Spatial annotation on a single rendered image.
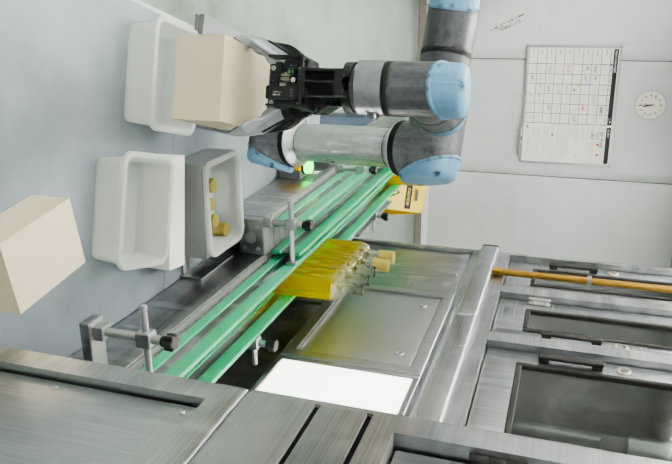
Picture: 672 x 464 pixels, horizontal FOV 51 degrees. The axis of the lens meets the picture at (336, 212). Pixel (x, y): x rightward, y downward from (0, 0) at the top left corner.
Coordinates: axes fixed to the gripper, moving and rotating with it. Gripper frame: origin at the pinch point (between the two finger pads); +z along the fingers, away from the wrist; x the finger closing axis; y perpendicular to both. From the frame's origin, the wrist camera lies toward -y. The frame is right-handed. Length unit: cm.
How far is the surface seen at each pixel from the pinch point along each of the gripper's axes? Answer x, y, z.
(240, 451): 42, 29, -19
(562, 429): 60, -55, -52
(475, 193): 12, -682, 49
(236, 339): 49, -44, 18
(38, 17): -10.0, 1.8, 35.2
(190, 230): 26, -45, 32
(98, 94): 0.1, -14.8, 35.4
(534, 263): 35, -146, -40
